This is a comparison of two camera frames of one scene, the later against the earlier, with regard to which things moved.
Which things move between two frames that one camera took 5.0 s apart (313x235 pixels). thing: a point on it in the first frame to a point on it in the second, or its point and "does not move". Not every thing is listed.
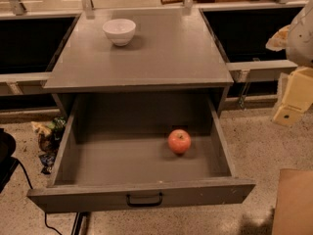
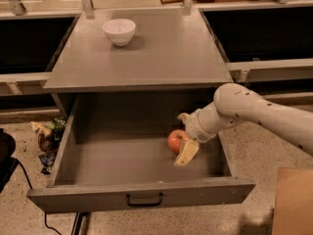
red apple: x=179 y=140 does not move
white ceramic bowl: x=119 y=30 does not move
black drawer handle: x=147 y=204 does not move
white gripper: x=301 y=39 to x=195 y=125
